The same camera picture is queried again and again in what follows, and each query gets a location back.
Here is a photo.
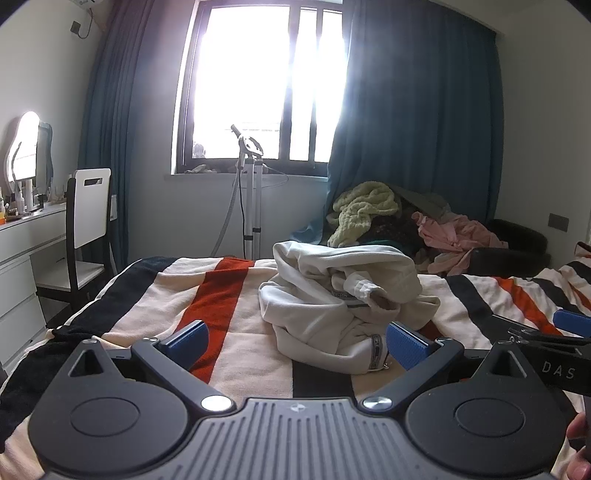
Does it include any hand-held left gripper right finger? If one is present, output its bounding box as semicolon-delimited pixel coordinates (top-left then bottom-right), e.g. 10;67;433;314
361;322;540;411

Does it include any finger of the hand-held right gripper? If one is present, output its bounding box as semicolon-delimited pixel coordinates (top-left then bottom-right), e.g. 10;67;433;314
508;327;591;349
553;308;591;339

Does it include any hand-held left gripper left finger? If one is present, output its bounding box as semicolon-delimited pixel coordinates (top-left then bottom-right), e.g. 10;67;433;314
68;320;236;414

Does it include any white sweatshirt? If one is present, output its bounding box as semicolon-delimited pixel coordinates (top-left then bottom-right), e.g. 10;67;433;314
257;240;441;376

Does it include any person's right hand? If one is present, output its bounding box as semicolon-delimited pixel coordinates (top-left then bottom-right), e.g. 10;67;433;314
566;411;591;480

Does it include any striped blanket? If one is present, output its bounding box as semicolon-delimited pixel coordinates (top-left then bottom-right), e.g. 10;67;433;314
0;256;591;480

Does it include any dark sofa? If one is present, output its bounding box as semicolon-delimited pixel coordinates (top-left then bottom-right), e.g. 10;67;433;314
464;218;552;278

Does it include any dark patterned garment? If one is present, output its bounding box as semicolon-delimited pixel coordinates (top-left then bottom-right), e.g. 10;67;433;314
362;215;432;265

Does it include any pink garment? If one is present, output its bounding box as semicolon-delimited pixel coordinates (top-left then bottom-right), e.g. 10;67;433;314
411;211;509;277

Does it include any grey-olive garment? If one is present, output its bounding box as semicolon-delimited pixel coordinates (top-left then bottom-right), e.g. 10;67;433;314
392;185;452;219

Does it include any blue cloth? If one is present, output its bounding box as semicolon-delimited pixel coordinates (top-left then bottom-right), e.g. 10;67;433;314
295;217;330;246

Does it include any yellow-green knit blanket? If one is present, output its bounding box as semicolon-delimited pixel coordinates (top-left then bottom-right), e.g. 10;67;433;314
327;181;402;247

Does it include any standing garment steamer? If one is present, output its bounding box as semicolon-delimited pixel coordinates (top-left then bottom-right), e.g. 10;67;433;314
210;124;289;259

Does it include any white and black chair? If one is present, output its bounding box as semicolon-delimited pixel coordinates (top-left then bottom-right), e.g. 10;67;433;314
36;168;122;317

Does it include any white dressing desk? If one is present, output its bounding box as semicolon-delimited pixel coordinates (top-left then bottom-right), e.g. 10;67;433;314
0;200;70;365

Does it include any blue curtain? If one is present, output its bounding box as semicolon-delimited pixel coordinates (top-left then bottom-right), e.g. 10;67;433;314
295;0;504;245
76;0;199;273

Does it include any wavy dark framed mirror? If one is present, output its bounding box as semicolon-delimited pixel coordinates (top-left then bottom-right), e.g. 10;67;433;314
36;120;54;206

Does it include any lit vanity mirror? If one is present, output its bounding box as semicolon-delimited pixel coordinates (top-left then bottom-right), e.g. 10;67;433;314
4;111;41;184

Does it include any black framed window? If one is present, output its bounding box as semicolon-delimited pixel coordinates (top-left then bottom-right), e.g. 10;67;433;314
171;0;352;176

